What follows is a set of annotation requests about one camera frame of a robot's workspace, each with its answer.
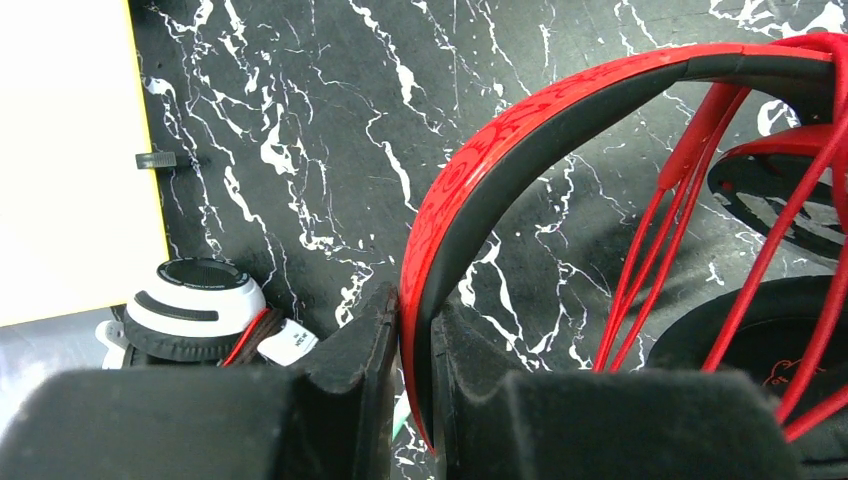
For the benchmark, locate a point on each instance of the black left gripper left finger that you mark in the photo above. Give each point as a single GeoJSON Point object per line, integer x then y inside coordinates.
{"type": "Point", "coordinates": [327, 416]}

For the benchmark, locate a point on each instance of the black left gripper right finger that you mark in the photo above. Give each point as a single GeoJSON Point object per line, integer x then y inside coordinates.
{"type": "Point", "coordinates": [494, 420]}

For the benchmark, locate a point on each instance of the black and white headphones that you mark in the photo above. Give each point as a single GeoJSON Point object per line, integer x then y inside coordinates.
{"type": "Point", "coordinates": [201, 312]}

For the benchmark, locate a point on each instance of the red headphones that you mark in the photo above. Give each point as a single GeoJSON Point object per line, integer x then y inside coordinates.
{"type": "Point", "coordinates": [679, 209]}

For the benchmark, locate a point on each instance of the white green capped pen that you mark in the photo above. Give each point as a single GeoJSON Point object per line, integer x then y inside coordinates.
{"type": "Point", "coordinates": [401, 412]}

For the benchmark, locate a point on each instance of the yellow framed whiteboard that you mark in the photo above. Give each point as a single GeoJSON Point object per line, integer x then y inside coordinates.
{"type": "Point", "coordinates": [81, 224]}

